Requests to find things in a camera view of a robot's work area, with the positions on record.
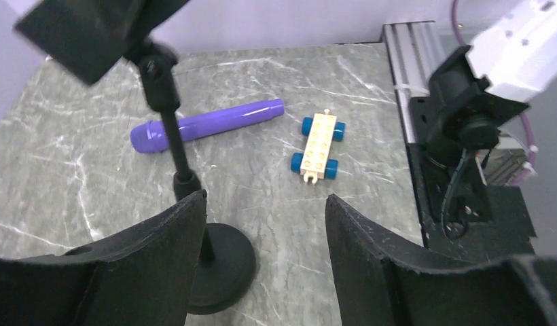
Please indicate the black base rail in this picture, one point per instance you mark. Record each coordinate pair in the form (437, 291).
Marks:
(498, 221)

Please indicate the purple microphone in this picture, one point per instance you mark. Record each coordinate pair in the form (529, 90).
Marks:
(150, 137)

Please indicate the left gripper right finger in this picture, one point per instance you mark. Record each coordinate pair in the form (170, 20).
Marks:
(383, 279)

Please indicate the toy brick car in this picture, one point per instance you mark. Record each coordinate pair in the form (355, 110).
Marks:
(314, 163)

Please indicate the black round-base stand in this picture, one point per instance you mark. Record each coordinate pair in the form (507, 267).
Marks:
(88, 38)

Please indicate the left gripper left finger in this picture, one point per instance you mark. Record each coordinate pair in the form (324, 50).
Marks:
(139, 276)

